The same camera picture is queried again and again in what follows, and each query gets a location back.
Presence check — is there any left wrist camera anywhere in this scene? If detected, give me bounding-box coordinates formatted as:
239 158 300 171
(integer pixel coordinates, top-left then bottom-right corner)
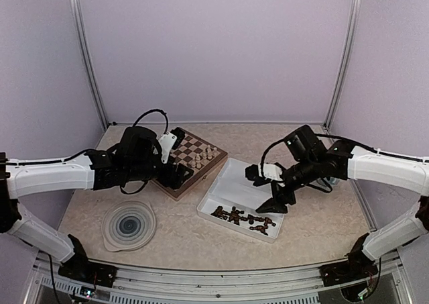
158 127 185 164

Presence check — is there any dark chess pieces pile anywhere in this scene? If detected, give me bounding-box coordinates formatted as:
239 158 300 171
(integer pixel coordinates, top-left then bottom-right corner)
210 205 277 236

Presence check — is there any collapsible silicone bowl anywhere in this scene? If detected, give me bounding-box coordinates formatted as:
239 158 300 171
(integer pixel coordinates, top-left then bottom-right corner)
101 201 157 252

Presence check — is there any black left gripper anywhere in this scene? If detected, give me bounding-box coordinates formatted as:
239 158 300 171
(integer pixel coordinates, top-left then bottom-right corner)
126 154 193 189

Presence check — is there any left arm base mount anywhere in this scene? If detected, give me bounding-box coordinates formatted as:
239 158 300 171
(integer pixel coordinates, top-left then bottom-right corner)
58 234 117 288

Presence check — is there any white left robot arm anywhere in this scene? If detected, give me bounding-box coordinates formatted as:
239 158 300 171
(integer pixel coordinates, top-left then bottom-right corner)
1 126 192 281

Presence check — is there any right aluminium frame post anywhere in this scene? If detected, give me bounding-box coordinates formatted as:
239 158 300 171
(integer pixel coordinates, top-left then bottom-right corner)
323 0 362 132

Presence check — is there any front aluminium rail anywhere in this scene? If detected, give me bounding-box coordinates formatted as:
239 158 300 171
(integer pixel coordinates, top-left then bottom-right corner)
20 252 414 303

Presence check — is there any white chess pieces row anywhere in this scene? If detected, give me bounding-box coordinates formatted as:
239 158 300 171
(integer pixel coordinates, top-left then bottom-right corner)
190 145 219 169

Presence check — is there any aluminium frame post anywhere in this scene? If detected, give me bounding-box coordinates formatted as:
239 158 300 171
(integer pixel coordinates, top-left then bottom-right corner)
70 0 109 131
323 0 362 132

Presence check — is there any white plastic tray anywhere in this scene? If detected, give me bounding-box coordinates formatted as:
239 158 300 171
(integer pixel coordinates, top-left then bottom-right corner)
197 158 284 244

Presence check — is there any light blue mug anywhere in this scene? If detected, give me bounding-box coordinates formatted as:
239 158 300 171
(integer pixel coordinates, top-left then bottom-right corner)
327 177 340 186

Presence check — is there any left aluminium frame post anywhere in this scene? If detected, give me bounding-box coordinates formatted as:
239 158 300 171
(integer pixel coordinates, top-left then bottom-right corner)
70 0 109 131

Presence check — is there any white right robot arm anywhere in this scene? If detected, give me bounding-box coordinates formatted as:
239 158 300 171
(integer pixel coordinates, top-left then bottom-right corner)
245 125 428 280

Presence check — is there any wooden chess board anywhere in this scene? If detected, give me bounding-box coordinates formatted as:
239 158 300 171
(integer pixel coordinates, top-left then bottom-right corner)
152 130 228 201

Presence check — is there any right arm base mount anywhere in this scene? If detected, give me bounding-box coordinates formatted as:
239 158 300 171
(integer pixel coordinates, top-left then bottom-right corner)
319 233 381 303

